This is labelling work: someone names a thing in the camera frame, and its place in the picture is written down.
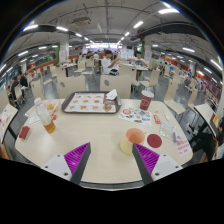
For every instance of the red paper cup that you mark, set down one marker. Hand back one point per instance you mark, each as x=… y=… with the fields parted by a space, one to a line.
x=146 y=98

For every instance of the person in black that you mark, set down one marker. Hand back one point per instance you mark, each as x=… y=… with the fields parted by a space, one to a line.
x=212 y=146
x=16 y=82

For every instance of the brown food tray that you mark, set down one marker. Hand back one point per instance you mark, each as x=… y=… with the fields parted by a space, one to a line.
x=90 y=103

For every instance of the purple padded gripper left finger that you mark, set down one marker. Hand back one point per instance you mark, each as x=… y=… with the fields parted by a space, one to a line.
x=70 y=166

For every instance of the white crumpled napkin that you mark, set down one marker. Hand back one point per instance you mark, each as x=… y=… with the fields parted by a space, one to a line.
x=111 y=95

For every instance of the red round coaster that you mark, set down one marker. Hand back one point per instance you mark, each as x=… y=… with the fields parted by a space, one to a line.
x=154 y=140

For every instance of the red and white table sign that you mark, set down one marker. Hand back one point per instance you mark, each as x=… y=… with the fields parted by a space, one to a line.
x=183 y=148

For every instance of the person in black at right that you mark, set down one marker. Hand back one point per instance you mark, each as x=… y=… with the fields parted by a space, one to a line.
x=212 y=146

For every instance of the beige chair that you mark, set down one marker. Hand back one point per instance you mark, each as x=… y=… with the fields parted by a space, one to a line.
x=68 y=85
x=122 y=84

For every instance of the beige chair left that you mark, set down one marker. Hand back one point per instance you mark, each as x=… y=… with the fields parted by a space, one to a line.
x=68 y=85

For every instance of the red small box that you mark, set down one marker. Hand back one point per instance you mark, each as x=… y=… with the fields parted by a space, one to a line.
x=24 y=132

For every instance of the colourful sticker sheet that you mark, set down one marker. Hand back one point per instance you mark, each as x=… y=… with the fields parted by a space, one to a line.
x=136 y=115

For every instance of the yellow mug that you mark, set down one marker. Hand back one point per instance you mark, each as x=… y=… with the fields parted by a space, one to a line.
x=132 y=135

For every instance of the side table at right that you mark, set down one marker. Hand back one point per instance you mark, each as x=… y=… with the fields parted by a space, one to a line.
x=209 y=117

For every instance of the beige chair right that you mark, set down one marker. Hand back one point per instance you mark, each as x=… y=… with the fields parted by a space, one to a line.
x=122 y=84

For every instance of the seated person at far table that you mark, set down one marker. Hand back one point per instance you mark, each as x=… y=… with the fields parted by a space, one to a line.
x=138 y=60

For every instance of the person in white shirt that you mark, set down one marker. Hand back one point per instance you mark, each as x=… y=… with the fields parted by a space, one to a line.
x=108 y=64

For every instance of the person in black at left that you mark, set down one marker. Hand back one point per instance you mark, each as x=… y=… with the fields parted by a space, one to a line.
x=16 y=82

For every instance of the food wrapper with snack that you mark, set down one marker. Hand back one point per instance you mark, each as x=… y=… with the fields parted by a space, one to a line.
x=53 y=106

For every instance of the plastic bottle with amber liquid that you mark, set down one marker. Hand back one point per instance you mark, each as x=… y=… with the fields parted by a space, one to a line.
x=44 y=115

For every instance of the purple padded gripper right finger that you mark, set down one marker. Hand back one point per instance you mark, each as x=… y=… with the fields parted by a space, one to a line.
x=153 y=166

